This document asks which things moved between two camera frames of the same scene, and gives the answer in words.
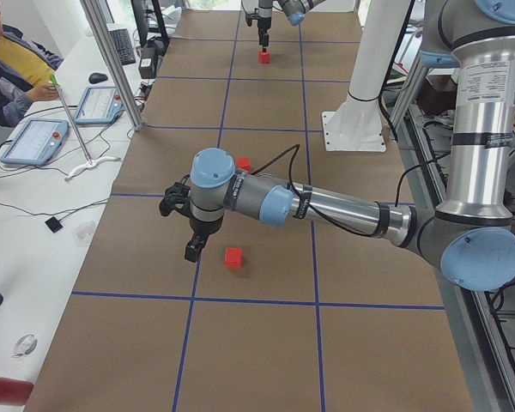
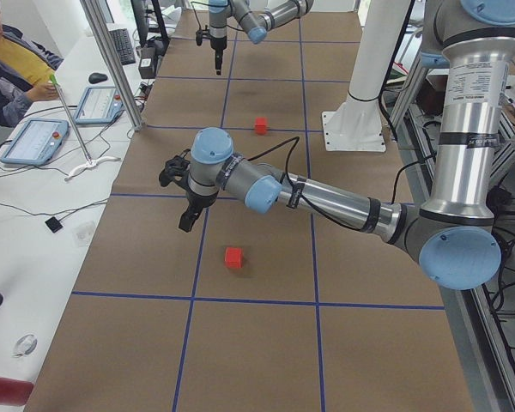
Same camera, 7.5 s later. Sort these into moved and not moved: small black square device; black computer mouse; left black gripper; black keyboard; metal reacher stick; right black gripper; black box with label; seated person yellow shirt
Moved: left black gripper; right black gripper
Not moved: black keyboard; seated person yellow shirt; metal reacher stick; small black square device; black computer mouse; black box with label
